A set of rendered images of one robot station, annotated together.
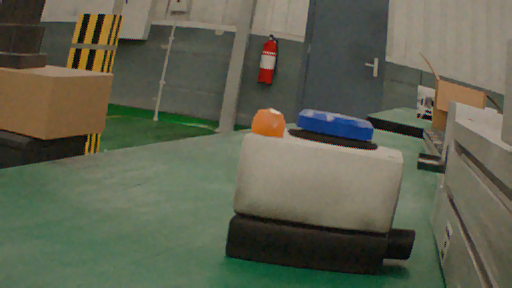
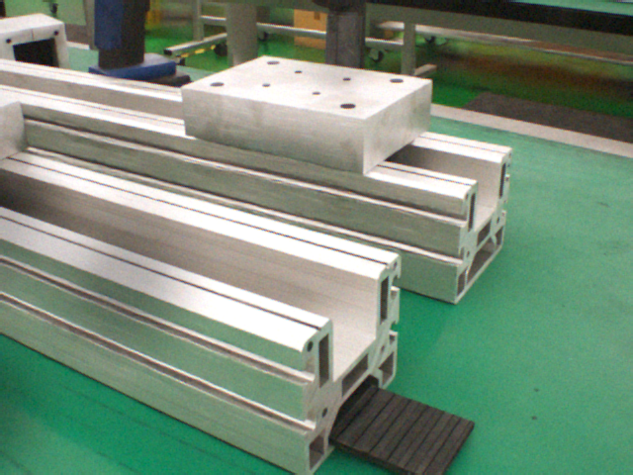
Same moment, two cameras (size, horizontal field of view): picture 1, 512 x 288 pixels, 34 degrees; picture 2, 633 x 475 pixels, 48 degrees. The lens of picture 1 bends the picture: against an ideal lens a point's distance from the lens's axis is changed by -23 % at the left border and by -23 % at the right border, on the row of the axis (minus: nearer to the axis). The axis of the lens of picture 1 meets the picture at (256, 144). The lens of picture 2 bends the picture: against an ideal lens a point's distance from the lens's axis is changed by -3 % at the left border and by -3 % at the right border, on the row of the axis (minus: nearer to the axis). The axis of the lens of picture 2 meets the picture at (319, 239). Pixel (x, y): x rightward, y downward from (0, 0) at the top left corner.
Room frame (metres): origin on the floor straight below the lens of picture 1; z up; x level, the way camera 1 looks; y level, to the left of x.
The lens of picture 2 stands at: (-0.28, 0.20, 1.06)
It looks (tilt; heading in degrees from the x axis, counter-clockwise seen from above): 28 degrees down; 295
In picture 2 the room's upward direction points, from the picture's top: 1 degrees counter-clockwise
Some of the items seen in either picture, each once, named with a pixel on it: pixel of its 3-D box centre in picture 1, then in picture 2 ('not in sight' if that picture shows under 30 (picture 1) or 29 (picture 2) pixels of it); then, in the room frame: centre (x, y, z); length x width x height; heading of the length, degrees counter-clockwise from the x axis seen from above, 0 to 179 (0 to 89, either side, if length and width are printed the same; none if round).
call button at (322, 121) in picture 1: (335, 134); not in sight; (0.52, -0.04, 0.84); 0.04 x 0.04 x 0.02
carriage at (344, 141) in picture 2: not in sight; (308, 124); (-0.04, -0.29, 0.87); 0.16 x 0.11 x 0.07; 173
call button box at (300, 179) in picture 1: (340, 200); not in sight; (0.52, -0.05, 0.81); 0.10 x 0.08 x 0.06; 83
